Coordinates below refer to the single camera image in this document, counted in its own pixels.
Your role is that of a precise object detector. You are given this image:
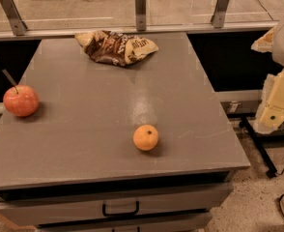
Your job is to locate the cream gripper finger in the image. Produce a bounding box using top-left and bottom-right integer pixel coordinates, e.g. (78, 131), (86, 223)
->
(251, 27), (275, 53)

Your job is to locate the brown chip bag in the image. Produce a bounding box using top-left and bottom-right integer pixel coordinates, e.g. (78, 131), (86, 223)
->
(74, 30), (158, 67)

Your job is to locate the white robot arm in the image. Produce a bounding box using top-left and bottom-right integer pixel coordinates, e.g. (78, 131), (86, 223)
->
(251, 17), (284, 134)

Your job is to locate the red apple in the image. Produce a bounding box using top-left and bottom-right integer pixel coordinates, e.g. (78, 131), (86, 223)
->
(3, 85), (40, 117)

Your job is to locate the black cart leg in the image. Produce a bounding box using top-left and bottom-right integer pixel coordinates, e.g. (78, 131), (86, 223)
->
(240, 115), (277, 179)

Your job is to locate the grey upper drawer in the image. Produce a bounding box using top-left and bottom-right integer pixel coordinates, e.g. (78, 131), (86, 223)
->
(0, 183), (233, 226)

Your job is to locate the grey drawer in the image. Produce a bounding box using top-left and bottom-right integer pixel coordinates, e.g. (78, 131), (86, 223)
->
(38, 213), (212, 232)
(0, 183), (233, 226)

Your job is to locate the orange mandarin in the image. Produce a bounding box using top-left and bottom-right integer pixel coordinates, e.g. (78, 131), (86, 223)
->
(133, 125), (159, 151)

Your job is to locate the grey lower drawer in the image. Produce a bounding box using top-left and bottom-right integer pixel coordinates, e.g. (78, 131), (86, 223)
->
(38, 213), (212, 232)

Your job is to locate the right metal railing bracket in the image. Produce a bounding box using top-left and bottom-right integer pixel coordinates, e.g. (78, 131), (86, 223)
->
(211, 0), (230, 28)

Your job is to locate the metal railing bracket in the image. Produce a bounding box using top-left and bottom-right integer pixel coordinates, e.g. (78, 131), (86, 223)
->
(211, 0), (230, 28)
(135, 0), (147, 31)
(0, 0), (28, 36)

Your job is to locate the middle metal railing bracket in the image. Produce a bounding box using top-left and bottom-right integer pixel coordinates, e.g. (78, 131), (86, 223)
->
(135, 0), (147, 31)

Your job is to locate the black drawer handle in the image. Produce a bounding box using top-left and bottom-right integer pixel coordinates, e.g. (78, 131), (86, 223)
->
(101, 201), (140, 218)

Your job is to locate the left metal railing bracket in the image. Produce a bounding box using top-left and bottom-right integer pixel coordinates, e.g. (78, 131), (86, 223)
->
(0, 0), (28, 36)

